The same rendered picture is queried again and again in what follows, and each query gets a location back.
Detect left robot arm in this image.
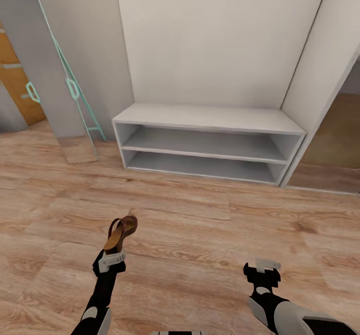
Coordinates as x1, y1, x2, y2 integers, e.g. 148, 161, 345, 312
71, 247, 126, 335

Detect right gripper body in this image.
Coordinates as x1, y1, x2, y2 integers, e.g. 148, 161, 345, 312
246, 266, 278, 288

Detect sandal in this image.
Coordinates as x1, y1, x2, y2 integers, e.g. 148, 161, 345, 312
103, 215, 138, 256

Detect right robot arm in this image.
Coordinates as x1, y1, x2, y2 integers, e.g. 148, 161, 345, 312
243, 258, 360, 335

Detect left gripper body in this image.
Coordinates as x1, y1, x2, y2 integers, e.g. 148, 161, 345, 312
93, 260, 126, 288

